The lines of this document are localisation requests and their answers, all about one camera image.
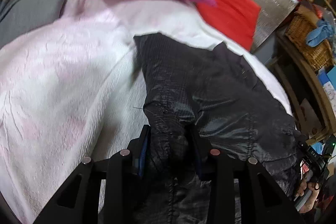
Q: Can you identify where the black quilted jacket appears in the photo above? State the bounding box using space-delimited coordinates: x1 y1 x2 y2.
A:
134 33 302 223

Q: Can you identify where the right hand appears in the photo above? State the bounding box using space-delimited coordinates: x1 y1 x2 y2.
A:
295 177 322 214

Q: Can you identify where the blue white box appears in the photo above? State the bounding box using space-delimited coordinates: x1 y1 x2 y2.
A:
317 67 336 114

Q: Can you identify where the white embossed bed blanket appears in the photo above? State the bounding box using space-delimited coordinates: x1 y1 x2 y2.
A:
1 0 290 223

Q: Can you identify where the wooden shelf unit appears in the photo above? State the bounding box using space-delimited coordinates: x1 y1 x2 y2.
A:
269 31 335 145

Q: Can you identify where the wicker basket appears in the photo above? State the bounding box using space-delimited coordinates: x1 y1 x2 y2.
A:
284 12 336 72

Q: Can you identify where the light blue cloth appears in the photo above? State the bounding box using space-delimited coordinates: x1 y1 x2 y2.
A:
306 19 335 48

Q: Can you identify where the red pillow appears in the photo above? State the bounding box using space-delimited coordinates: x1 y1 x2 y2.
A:
197 0 261 51

